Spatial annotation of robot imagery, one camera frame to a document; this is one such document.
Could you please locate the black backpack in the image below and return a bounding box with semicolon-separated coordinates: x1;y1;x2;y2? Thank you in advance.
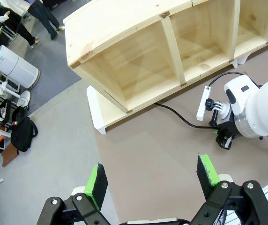
10;106;39;153

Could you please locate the black power cable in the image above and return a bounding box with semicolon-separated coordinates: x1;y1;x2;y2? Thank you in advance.
154;101;219;130

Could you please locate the thin black camera cable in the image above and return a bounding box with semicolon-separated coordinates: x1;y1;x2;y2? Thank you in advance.
208;71;262;89

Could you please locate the brown board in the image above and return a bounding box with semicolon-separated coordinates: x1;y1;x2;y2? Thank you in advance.
1;142;20;168

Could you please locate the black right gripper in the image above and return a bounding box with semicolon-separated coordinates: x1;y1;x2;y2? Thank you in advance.
212;121;239;150

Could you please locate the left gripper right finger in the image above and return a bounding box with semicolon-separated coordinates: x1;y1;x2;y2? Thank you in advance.
190;152;268;225

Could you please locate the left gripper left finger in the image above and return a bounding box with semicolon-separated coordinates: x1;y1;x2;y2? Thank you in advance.
36;162;112;225

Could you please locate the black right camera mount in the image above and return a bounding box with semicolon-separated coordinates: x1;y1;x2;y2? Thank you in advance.
205;97;231;128

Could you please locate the white power strip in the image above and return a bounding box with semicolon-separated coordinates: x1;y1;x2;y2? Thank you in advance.
196;85;212;121

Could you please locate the long white shelf foot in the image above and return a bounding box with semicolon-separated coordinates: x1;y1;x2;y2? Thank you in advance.
86;85;107;135

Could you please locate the person in dark jeans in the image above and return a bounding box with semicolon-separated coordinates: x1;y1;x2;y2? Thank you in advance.
27;0;66;41

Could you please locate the person in black robe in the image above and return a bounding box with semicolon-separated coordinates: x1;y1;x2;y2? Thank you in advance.
0;4;40;49

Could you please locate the white air purifier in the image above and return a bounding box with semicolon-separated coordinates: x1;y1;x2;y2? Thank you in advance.
0;45;40;89

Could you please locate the light wooden shelf unit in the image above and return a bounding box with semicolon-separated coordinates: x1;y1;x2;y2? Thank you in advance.
62;0;268;128

